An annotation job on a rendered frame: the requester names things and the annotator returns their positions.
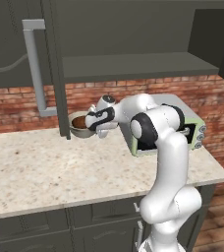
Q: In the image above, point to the dark grey moulded cabinet door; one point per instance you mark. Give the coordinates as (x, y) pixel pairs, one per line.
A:
(6, 39)

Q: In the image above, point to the dark grey drawer front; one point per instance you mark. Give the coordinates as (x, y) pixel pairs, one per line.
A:
(107, 210)
(25, 226)

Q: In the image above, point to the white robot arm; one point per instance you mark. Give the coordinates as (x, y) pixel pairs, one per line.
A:
(169, 157)

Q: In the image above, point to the pale green toaster oven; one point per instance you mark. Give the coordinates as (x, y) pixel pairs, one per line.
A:
(178, 104)

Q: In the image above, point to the dark grey wall cabinet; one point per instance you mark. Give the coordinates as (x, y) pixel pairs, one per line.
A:
(133, 65)

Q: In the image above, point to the grey toaster oven knob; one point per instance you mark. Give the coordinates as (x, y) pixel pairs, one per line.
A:
(200, 137)
(198, 144)
(201, 128)

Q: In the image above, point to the grey bowl with brown inside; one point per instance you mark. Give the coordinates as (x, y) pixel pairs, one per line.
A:
(79, 122)

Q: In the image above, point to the dark grey base cupboard door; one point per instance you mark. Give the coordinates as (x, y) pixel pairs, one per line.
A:
(200, 226)
(35, 244)
(107, 239)

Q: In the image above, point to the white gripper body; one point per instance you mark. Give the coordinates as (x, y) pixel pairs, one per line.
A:
(103, 132)

